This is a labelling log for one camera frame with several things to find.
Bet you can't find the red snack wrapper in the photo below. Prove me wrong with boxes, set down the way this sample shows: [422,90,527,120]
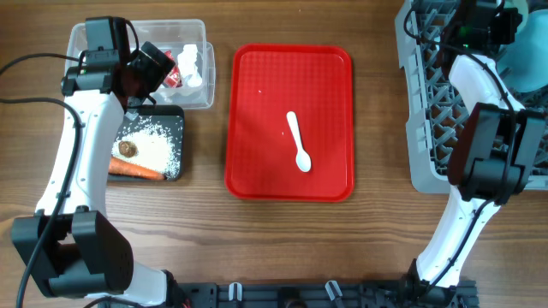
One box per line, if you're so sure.
[163,50,182,88]

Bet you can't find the white tissue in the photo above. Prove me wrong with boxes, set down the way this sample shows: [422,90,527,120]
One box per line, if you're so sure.
[177,44,203,88]

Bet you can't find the white rice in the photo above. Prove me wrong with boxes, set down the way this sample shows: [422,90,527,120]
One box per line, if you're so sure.
[111,115,184,180]

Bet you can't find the brown mushroom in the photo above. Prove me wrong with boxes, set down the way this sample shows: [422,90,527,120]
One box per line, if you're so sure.
[118,141,138,157]

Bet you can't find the orange carrot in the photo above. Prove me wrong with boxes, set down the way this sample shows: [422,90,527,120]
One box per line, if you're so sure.
[108,157,166,181]

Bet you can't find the white plastic spoon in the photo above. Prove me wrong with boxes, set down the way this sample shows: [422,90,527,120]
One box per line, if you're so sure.
[286,111,312,173]

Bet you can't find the light blue plate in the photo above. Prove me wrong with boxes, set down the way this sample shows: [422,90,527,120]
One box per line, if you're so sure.
[497,9,547,92]

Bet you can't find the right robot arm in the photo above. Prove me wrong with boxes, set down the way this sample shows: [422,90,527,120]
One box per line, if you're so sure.
[398,1,545,307]

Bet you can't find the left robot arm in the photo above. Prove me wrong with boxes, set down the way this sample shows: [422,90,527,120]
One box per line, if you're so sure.
[11,42,188,307]

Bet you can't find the grey dishwasher rack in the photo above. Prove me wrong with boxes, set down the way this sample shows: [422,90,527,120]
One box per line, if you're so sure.
[394,0,548,194]

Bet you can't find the clear plastic bin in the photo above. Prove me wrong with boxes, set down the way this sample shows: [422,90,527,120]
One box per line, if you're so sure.
[61,18,215,110]

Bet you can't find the black plastic tray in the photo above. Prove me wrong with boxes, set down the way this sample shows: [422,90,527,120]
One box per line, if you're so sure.
[106,104,186,182]

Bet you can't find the red serving tray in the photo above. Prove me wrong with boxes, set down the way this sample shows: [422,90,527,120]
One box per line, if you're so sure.
[224,44,354,202]

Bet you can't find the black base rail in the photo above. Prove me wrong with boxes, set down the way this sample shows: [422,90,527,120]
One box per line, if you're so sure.
[179,280,480,308]

